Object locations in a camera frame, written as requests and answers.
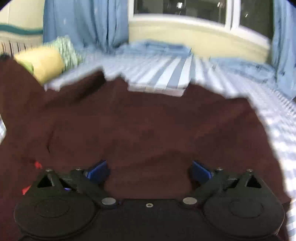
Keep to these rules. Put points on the blue white striped bed sheet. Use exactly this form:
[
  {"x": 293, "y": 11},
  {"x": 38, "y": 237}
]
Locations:
[{"x": 272, "y": 111}]

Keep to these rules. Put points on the yellow pillow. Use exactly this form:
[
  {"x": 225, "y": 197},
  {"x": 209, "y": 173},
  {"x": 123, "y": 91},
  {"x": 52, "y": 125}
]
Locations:
[{"x": 44, "y": 63}]

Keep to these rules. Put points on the green patterned pillow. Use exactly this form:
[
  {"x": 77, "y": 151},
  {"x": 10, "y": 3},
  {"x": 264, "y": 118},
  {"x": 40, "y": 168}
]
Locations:
[{"x": 68, "y": 52}]

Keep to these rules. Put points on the folded striped blanket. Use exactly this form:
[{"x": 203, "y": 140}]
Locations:
[{"x": 166, "y": 74}]

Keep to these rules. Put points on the white framed window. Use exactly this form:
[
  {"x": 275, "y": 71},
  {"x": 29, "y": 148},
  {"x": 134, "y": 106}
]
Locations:
[{"x": 185, "y": 14}]

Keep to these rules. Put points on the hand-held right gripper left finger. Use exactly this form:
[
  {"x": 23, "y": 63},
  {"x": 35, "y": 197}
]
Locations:
[{"x": 100, "y": 171}]

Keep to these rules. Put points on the maroon garment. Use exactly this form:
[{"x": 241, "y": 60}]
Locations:
[{"x": 143, "y": 129}]

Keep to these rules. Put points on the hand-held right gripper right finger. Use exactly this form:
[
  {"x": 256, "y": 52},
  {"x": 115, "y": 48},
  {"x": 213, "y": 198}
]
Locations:
[{"x": 200, "y": 172}]

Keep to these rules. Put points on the headboard with teal wave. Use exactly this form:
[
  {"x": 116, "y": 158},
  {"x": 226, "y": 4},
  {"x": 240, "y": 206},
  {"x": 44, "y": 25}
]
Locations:
[{"x": 16, "y": 37}]

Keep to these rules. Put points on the blue curtain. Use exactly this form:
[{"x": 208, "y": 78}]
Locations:
[
  {"x": 284, "y": 46},
  {"x": 85, "y": 20}
]

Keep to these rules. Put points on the light blue crumpled cloth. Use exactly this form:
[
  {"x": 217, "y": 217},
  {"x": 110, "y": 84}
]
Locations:
[
  {"x": 157, "y": 47},
  {"x": 245, "y": 68}
]

